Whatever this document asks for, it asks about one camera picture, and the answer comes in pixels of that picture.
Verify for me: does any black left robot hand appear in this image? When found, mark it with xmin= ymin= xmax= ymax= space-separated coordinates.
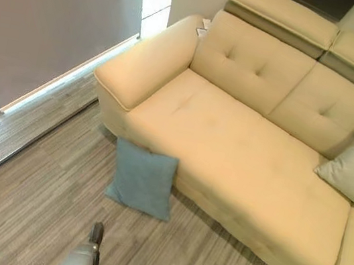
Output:
xmin=87 ymin=220 xmax=107 ymax=246

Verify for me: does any cream yellow sofa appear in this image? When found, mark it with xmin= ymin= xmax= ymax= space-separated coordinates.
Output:
xmin=61 ymin=0 xmax=354 ymax=265

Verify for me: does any cream sofa armrest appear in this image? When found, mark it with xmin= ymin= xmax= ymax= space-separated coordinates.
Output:
xmin=88 ymin=0 xmax=207 ymax=121

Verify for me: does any blue square cushion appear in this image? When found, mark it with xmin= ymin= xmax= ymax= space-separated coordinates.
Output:
xmin=101 ymin=136 xmax=183 ymax=224

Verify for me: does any white paper tag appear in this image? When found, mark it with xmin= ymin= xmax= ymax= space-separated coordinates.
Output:
xmin=195 ymin=16 xmax=215 ymax=41

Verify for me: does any thin grey metal post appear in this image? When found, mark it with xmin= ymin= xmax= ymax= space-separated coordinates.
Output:
xmin=132 ymin=0 xmax=149 ymax=41

